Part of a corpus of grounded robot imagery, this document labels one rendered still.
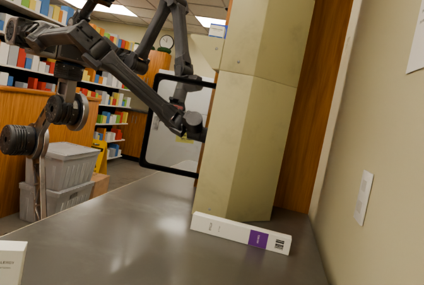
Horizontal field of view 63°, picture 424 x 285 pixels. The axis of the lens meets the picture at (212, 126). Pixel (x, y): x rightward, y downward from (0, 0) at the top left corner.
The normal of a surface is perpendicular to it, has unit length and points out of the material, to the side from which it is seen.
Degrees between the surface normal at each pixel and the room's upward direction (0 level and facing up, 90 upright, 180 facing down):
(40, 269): 0
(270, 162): 90
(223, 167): 90
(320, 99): 90
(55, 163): 95
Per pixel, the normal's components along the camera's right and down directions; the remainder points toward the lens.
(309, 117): -0.20, 0.01
